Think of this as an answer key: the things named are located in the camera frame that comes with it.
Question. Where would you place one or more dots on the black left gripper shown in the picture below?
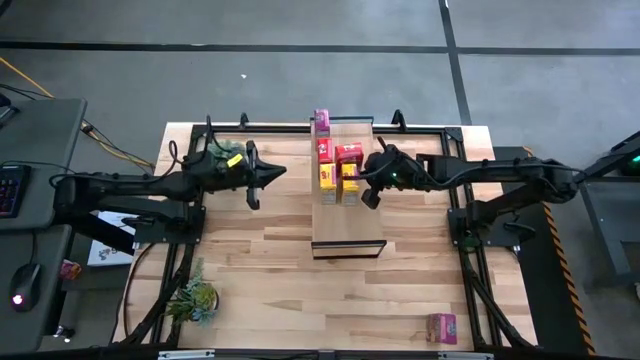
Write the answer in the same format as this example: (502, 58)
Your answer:
(252, 195)

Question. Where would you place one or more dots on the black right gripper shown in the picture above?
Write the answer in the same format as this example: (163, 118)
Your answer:
(400, 165)

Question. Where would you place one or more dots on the Corn Pops cereal box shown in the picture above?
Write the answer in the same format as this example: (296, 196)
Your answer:
(350, 192)
(327, 180)

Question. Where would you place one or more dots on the Froot Loops cereal box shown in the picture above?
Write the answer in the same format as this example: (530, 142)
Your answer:
(349, 152)
(325, 150)

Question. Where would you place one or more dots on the Raisin Bran cereal box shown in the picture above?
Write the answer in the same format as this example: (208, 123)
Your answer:
(442, 329)
(321, 120)

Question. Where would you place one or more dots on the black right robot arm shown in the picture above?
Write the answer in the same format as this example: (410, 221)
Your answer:
(500, 170)

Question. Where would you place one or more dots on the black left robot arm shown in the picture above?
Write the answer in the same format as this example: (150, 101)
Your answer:
(125, 187)

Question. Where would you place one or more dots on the yellow tag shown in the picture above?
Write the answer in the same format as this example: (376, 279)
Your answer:
(234, 160)

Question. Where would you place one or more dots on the round green plant, white pot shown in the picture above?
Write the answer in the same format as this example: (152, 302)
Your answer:
(222, 147)

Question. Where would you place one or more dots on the spiky green succulent plant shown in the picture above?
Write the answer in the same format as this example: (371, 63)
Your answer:
(195, 300)

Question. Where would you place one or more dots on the white printed sheet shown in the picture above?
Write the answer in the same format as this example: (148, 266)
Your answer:
(102, 250)

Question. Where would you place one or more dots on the black mat with hazard stripes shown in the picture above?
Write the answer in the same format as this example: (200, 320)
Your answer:
(550, 280)

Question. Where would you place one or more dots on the pink snack bag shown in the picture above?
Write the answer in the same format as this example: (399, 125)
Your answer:
(70, 270)

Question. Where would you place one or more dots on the grey desk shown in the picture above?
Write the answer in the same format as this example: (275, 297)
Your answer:
(40, 145)
(30, 330)

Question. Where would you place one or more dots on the grey metal stand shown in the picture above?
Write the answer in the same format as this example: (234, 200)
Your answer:
(600, 220)

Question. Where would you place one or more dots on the black backlit keyboard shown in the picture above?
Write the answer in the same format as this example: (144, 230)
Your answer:
(12, 190)

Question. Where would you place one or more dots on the black computer mouse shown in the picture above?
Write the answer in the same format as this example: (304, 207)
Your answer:
(25, 285)

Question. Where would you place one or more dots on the person's shoe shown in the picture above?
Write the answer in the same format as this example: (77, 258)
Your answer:
(638, 291)

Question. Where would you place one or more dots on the wooden shelf with black frame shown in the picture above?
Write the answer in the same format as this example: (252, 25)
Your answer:
(350, 220)

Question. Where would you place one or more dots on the black aluminium rail frame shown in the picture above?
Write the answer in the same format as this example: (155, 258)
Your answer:
(280, 129)

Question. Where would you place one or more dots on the silver metal bracket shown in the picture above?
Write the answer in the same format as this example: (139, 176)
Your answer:
(186, 355)
(465, 356)

